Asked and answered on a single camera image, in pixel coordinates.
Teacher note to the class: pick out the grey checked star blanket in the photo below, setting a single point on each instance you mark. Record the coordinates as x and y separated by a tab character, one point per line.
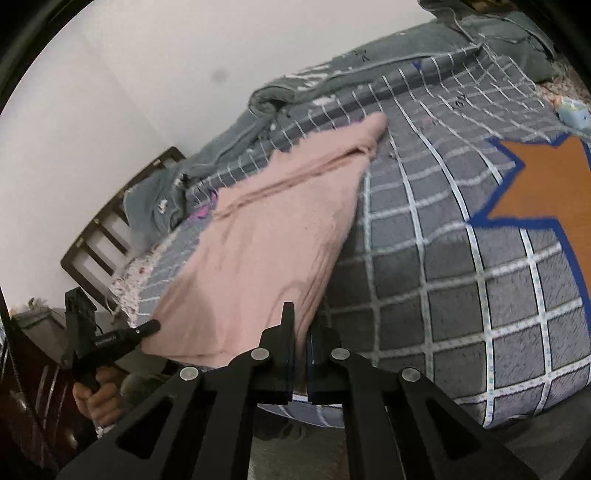
438	277

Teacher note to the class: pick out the grey box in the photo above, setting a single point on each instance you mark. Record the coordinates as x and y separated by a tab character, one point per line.
39	327

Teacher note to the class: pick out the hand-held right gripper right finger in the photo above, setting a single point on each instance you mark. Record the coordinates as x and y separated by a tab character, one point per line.
318	369

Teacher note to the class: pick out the dark red wooden nightstand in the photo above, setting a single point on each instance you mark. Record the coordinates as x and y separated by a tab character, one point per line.
32	406

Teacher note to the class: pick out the pink knit sweater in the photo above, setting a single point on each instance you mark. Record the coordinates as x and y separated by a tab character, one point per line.
268	240

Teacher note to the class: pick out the small light blue toy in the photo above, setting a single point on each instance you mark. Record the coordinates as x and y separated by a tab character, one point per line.
575	115

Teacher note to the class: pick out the person's left hand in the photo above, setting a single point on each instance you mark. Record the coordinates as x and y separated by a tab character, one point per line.
104	401

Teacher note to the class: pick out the grey embroidered quilt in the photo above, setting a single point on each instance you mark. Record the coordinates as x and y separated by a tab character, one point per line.
295	92

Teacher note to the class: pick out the dark wooden headboard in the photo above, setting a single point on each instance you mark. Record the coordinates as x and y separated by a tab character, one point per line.
87	251

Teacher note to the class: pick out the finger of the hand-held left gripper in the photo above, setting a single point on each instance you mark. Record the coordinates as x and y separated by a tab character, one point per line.
145	330

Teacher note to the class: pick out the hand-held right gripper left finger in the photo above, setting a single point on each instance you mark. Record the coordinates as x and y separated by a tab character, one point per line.
277	364

